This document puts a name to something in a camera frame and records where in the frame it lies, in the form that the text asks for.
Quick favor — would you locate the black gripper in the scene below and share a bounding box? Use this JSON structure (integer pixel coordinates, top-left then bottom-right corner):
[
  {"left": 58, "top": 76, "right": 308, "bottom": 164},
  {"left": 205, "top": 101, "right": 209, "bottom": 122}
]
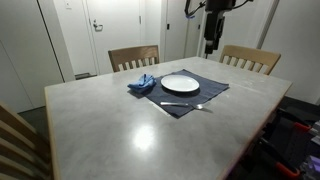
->
[{"left": 203, "top": 10, "right": 226, "bottom": 56}]

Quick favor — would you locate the silver metal fork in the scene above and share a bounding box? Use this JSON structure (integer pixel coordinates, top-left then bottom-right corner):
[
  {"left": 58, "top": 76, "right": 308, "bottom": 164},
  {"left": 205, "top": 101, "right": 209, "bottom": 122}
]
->
[{"left": 159, "top": 101, "right": 205, "bottom": 111}]

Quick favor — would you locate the white round plate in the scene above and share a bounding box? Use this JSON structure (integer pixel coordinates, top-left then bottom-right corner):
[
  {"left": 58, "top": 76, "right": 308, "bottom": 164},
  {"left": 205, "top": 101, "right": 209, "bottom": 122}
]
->
[{"left": 160, "top": 73, "right": 201, "bottom": 93}]

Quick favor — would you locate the narrow white door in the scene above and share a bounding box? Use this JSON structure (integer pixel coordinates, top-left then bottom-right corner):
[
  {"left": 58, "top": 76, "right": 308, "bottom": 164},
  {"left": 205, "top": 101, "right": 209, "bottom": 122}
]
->
[{"left": 164, "top": 0, "right": 189, "bottom": 63}]

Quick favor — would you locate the dark blue cloth placemat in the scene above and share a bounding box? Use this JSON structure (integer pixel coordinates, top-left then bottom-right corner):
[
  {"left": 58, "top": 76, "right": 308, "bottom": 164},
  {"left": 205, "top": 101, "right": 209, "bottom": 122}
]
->
[{"left": 129, "top": 68, "right": 231, "bottom": 119}]

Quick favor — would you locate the wooden slat-back chair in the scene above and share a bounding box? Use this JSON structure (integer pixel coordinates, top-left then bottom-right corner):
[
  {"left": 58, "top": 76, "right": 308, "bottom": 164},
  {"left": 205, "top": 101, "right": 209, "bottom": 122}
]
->
[
  {"left": 218, "top": 44, "right": 282, "bottom": 76},
  {"left": 0, "top": 101, "right": 53, "bottom": 180},
  {"left": 107, "top": 44, "right": 161, "bottom": 73}
]

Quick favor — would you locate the crumpled light blue cloth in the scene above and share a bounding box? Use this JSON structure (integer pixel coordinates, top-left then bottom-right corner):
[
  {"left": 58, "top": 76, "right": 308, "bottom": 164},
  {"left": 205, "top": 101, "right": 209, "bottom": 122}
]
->
[{"left": 126, "top": 73, "right": 157, "bottom": 94}]

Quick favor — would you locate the orange-tipped black clamp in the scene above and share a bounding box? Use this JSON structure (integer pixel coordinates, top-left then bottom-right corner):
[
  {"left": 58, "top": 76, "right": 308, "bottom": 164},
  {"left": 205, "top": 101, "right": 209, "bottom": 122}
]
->
[
  {"left": 258, "top": 136, "right": 302, "bottom": 180},
  {"left": 278, "top": 108, "right": 314, "bottom": 134}
]

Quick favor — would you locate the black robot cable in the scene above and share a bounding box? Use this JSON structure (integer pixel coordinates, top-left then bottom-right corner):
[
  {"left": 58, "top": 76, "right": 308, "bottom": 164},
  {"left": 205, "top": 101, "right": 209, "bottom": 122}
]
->
[{"left": 184, "top": 0, "right": 207, "bottom": 18}]

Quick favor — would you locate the white door with lever handle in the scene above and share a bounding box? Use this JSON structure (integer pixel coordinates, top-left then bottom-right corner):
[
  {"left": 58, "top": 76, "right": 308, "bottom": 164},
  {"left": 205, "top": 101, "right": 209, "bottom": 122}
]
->
[{"left": 83, "top": 0, "right": 145, "bottom": 76}]

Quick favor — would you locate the silver lever door handle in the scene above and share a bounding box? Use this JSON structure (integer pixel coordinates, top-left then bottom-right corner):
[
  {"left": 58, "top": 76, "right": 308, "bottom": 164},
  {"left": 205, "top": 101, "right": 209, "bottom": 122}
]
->
[{"left": 92, "top": 19, "right": 104, "bottom": 33}]

